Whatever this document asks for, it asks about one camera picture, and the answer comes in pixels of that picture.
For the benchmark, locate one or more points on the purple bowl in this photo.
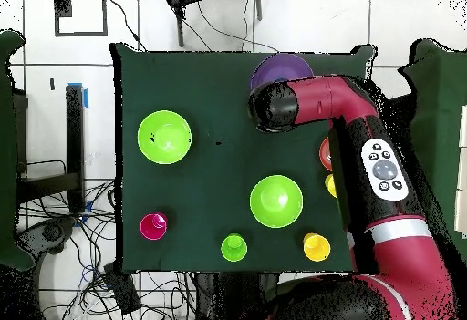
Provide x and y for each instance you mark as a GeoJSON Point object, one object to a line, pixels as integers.
{"type": "Point", "coordinates": [281, 66]}

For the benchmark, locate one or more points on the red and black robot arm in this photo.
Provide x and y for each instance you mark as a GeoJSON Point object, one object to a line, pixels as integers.
{"type": "Point", "coordinates": [401, 254]}

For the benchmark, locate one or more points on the dark green table cloth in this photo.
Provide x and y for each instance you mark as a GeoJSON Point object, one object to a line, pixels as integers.
{"type": "Point", "coordinates": [219, 115]}

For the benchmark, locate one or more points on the green bowl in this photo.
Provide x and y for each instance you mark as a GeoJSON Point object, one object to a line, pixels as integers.
{"type": "Point", "coordinates": [164, 137]}
{"type": "Point", "coordinates": [276, 201]}

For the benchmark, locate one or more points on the green cup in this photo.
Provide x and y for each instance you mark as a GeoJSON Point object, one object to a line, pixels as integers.
{"type": "Point", "coordinates": [233, 247]}

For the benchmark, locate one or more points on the orange bowl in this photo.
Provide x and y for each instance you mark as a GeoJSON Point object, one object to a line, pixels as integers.
{"type": "Point", "coordinates": [325, 154]}

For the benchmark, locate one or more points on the red cup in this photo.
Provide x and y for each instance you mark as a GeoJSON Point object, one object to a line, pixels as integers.
{"type": "Point", "coordinates": [154, 226]}

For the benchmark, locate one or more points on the yellow orange cup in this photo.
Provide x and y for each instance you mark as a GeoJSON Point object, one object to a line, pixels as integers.
{"type": "Point", "coordinates": [316, 247]}

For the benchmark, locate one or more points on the black bench with blue tape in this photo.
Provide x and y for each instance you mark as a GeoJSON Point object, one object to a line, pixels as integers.
{"type": "Point", "coordinates": [74, 134]}

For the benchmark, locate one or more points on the black floor box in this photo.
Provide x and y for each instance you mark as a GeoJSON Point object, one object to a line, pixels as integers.
{"type": "Point", "coordinates": [122, 289]}

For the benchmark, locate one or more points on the green cloth side table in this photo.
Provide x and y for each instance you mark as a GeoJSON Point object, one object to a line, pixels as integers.
{"type": "Point", "coordinates": [437, 134]}
{"type": "Point", "coordinates": [7, 152]}

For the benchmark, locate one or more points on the white boxes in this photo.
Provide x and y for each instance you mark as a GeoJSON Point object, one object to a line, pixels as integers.
{"type": "Point", "coordinates": [462, 188]}

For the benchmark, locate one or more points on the black camera stand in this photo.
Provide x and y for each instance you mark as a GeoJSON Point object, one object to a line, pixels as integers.
{"type": "Point", "coordinates": [179, 24]}

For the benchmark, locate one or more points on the grey square floor frame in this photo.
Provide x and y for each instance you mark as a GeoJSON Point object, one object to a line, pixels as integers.
{"type": "Point", "coordinates": [62, 6]}

